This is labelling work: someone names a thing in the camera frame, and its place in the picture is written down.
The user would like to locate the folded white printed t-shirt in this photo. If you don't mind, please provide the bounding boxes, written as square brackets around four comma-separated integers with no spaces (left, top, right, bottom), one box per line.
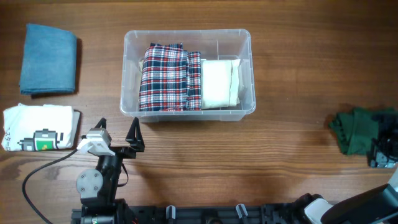
[1,103,81,151]

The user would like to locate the red plaid cloth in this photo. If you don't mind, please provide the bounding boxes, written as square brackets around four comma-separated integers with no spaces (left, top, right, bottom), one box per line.
[139,43,202,111]

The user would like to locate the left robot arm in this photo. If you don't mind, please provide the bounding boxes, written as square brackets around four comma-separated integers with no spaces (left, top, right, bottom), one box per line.
[71,118,145,224]

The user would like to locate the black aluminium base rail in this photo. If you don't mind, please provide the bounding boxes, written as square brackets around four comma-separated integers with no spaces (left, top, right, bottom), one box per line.
[70,203,308,224]

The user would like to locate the folded blue cloth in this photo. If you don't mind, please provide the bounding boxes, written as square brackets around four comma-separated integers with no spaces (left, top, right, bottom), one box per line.
[19,24,77,95]

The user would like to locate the dark green cloth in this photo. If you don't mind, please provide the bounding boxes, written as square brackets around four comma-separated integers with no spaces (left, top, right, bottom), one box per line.
[328,108,397,156]

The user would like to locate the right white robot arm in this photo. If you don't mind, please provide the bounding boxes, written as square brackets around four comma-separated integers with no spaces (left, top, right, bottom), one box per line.
[286,108,397,223]

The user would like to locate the left black camera cable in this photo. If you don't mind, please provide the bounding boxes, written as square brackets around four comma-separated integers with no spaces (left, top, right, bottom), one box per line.
[21,148,79,224]

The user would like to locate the clear plastic storage bin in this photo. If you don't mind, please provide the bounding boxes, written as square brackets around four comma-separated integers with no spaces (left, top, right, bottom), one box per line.
[120,29,256,123]

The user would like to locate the beige cloth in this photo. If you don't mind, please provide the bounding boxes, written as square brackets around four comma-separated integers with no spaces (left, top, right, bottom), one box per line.
[137,58,242,111]

